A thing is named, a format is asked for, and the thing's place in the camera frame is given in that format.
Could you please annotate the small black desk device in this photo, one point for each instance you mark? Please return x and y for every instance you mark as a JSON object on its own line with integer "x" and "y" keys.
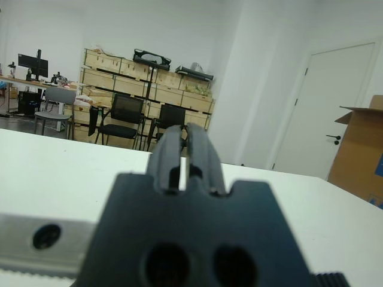
{"x": 55, "y": 78}

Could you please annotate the black computer monitor on stand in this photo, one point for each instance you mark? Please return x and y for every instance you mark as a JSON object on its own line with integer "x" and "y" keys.
{"x": 33, "y": 62}

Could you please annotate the long black case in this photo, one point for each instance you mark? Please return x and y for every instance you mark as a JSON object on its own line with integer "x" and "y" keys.
{"x": 191, "y": 73}

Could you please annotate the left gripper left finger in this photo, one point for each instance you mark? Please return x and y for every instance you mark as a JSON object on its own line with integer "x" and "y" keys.
{"x": 166, "y": 158}

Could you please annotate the large brown cardboard box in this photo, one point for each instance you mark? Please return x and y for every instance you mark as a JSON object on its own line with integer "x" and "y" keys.
{"x": 359, "y": 149}

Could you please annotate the grey plastic chair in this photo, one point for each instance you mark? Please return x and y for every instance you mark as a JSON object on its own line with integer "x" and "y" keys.
{"x": 58, "y": 97}

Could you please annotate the black tray with white lining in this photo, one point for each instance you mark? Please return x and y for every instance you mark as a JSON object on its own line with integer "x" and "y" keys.
{"x": 137, "y": 56}

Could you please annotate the black computer tower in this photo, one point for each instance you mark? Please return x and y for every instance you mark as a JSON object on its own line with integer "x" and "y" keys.
{"x": 28, "y": 103}

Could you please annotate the black mesh chair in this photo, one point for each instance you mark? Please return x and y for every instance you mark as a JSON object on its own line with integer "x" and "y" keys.
{"x": 125, "y": 107}
{"x": 172, "y": 115}

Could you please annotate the wooden shipping crate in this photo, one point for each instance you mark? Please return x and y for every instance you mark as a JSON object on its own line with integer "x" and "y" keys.
{"x": 131, "y": 85}
{"x": 197, "y": 101}
{"x": 101, "y": 59}
{"x": 169, "y": 80}
{"x": 97, "y": 79}
{"x": 166, "y": 95}
{"x": 191, "y": 81}
{"x": 134, "y": 68}

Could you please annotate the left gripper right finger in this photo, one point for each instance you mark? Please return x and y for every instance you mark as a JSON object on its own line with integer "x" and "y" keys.
{"x": 203, "y": 161}

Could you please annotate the white door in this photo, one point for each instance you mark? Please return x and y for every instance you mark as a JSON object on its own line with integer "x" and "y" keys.
{"x": 323, "y": 89}

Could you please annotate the long wooden top desk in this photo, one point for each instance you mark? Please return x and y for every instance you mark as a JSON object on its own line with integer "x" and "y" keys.
{"x": 18, "y": 80}

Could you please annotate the white plastic bag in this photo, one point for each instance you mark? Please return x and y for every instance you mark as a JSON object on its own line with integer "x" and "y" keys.
{"x": 86, "y": 99}

